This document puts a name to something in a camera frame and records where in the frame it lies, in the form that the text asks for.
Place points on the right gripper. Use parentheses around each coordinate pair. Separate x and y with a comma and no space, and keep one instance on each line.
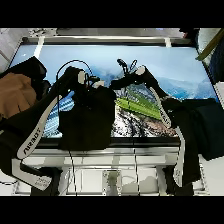
(120,83)

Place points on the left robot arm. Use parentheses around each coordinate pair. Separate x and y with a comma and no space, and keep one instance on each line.
(30,142)

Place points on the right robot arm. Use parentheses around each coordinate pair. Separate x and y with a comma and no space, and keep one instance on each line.
(162,111)

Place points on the dark teal garment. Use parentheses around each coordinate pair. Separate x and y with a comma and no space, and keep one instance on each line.
(211,130)

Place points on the brown garment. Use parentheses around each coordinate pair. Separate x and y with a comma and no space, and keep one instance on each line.
(16,94)

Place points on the silver frame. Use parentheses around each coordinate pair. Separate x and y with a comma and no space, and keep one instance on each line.
(117,156)

